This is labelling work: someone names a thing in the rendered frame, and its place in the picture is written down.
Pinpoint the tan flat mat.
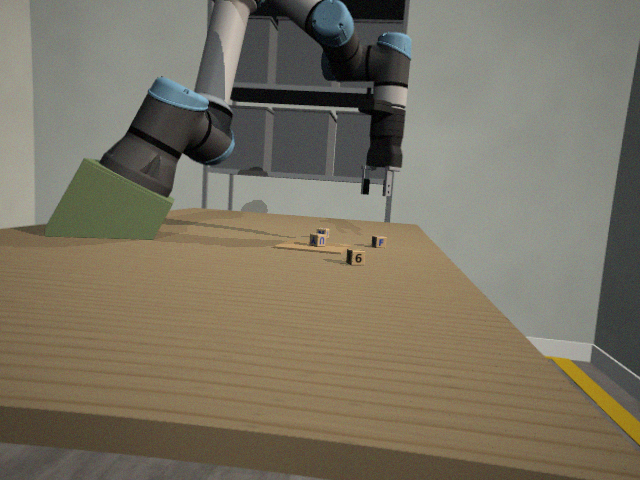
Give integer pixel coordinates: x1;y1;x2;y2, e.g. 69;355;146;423
274;239;351;254

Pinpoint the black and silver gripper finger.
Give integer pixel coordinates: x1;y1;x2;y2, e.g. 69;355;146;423
361;165;376;195
383;166;400;196

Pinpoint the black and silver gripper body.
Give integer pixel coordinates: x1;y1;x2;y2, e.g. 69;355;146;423
358;85;407;168

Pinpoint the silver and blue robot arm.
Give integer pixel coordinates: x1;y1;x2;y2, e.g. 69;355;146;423
99;0;411;198

